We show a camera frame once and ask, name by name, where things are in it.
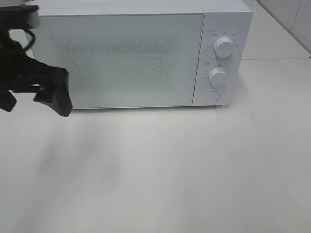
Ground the upper white power knob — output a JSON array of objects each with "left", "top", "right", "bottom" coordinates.
[{"left": 213, "top": 35, "right": 234, "bottom": 58}]

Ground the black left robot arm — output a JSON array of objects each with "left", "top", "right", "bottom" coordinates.
[{"left": 0, "top": 1, "right": 73, "bottom": 117}]

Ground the white microwave door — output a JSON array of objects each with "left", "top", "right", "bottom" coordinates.
[{"left": 32, "top": 14, "right": 203, "bottom": 109}]

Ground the round door release button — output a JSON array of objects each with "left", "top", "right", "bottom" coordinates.
[{"left": 205, "top": 91, "right": 220, "bottom": 103}]

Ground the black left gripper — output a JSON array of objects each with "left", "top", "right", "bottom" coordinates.
[{"left": 0, "top": 29, "right": 73, "bottom": 117}]

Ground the white timer knob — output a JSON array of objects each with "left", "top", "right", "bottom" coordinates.
[{"left": 208, "top": 68, "right": 226, "bottom": 86}]

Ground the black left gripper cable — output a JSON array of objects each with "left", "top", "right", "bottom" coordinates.
[{"left": 20, "top": 28, "right": 36, "bottom": 50}]

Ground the white microwave oven body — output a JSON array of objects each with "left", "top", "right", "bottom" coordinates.
[{"left": 34, "top": 0, "right": 253, "bottom": 107}]

